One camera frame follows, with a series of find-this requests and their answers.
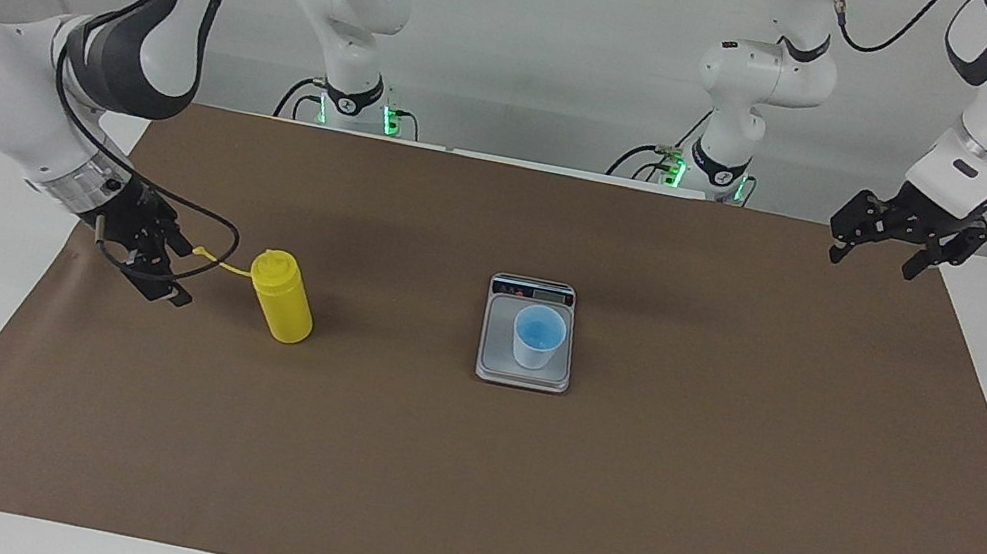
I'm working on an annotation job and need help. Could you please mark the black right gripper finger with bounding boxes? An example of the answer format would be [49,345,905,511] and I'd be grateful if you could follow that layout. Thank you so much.
[116,253,200,312]
[150,213,202,263]

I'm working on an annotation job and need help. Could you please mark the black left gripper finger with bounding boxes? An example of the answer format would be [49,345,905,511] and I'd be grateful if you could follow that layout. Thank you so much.
[899,214,987,295]
[824,183,911,278]

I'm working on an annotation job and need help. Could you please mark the yellow squeeze bottle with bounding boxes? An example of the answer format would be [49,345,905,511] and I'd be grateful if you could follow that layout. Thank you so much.
[178,235,325,348]

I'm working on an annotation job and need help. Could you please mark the light blue plastic cup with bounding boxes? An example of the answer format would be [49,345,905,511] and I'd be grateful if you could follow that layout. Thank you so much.
[506,301,572,375]

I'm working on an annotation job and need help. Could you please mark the silver digital kitchen scale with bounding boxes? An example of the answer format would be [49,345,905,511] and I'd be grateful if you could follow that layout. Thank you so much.
[472,270,587,397]

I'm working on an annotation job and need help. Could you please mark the brown paper mat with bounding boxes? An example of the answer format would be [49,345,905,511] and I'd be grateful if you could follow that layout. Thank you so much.
[0,71,987,554]

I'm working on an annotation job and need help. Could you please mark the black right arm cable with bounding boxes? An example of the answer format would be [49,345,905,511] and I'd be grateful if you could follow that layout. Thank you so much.
[22,9,275,293]

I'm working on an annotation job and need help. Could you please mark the black base cable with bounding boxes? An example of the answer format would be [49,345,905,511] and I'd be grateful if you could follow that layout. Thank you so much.
[606,136,682,188]
[273,70,328,125]

